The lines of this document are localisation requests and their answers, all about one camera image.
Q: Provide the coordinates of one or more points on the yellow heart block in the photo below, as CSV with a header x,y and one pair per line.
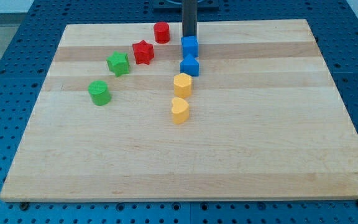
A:
x,y
180,110

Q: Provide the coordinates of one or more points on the light wooden board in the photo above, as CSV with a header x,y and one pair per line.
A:
x,y
266,121

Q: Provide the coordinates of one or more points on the blue cube block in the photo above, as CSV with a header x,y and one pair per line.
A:
x,y
189,46

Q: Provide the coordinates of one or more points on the green star block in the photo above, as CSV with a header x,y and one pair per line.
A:
x,y
118,63

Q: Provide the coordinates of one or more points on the green cylinder block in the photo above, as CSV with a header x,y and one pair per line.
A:
x,y
99,92

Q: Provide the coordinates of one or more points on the blue triangular prism block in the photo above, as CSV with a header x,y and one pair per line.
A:
x,y
190,66

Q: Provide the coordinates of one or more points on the red star block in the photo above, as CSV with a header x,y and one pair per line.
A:
x,y
143,52

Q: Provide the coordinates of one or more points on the yellow hexagon block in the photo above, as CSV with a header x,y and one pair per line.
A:
x,y
182,85

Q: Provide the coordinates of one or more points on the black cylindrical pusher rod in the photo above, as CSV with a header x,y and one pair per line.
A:
x,y
189,17

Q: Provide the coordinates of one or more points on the red cylinder block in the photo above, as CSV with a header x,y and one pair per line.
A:
x,y
162,32

